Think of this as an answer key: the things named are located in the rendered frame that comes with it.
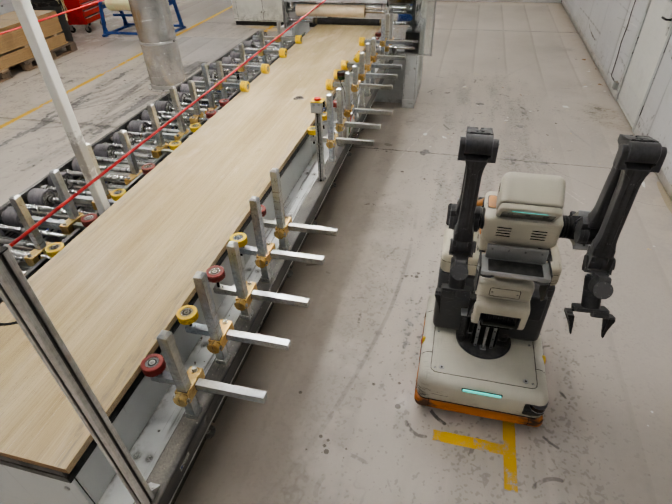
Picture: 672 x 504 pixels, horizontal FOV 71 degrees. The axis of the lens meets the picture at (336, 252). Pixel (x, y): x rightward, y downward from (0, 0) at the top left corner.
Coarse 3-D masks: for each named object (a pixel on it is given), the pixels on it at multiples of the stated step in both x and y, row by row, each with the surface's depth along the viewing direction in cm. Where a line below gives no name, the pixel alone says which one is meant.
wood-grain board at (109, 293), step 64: (320, 64) 426; (256, 128) 320; (128, 192) 258; (192, 192) 256; (256, 192) 254; (64, 256) 215; (128, 256) 214; (192, 256) 212; (0, 320) 184; (64, 320) 183; (128, 320) 182; (0, 384) 160; (128, 384) 160; (0, 448) 142; (64, 448) 141
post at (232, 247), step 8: (232, 248) 184; (232, 256) 186; (240, 256) 190; (232, 264) 189; (240, 264) 191; (232, 272) 192; (240, 272) 192; (240, 280) 194; (240, 288) 197; (240, 296) 200; (248, 312) 206
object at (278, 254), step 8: (240, 248) 224; (248, 248) 224; (256, 248) 224; (272, 256) 222; (280, 256) 220; (288, 256) 219; (296, 256) 218; (304, 256) 218; (312, 256) 218; (320, 256) 217; (320, 264) 217
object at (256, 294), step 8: (216, 288) 207; (224, 288) 207; (232, 288) 207; (256, 296) 204; (264, 296) 203; (272, 296) 202; (280, 296) 202; (288, 296) 202; (296, 296) 202; (288, 304) 202; (296, 304) 201; (304, 304) 199
